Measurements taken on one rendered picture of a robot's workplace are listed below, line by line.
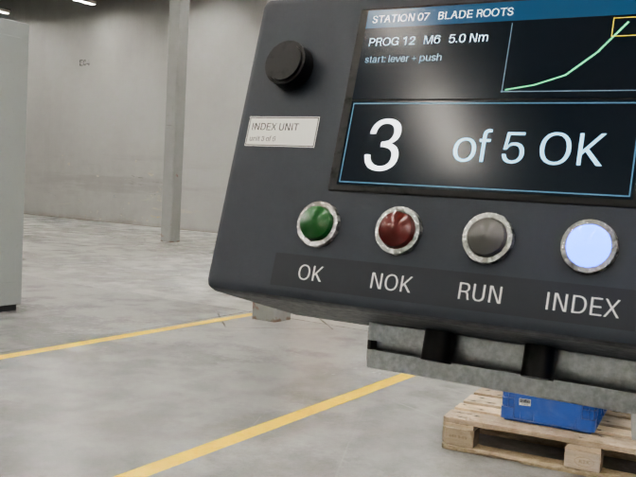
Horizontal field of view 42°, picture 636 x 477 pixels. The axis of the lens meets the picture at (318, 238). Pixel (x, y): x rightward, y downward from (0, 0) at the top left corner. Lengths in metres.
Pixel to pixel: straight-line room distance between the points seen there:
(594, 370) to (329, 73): 0.23
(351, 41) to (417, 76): 0.05
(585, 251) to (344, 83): 0.18
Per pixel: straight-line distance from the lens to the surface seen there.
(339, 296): 0.46
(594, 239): 0.41
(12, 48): 6.91
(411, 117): 0.47
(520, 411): 3.79
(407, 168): 0.46
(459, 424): 3.76
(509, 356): 0.49
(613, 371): 0.48
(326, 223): 0.46
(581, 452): 3.67
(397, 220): 0.44
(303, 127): 0.50
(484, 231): 0.42
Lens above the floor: 1.14
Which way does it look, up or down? 4 degrees down
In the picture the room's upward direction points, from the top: 3 degrees clockwise
